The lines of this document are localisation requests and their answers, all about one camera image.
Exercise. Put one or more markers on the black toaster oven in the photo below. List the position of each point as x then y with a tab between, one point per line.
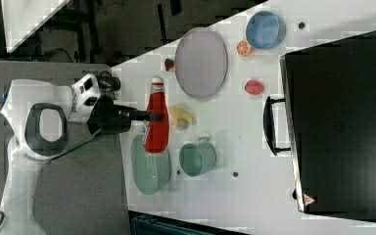
329	94

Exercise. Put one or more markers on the blue bowl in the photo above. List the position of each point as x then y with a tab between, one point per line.
265	30

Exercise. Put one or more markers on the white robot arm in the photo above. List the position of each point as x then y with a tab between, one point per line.
39	112

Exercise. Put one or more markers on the grey round plate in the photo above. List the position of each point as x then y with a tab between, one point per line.
201	63

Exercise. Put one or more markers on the yellow plush banana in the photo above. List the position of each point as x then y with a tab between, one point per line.
180	118

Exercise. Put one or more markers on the green mug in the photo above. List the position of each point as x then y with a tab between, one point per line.
197	158

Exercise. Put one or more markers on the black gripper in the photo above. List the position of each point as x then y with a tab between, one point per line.
109	118

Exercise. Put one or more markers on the red plush strawberry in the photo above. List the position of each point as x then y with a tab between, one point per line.
168	64
254	87

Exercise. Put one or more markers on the red plush ketchup bottle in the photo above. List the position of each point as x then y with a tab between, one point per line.
156	130

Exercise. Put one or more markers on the orange slice toy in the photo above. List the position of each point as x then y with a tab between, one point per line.
244	49

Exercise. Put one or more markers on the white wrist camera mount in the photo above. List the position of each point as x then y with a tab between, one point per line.
87	91

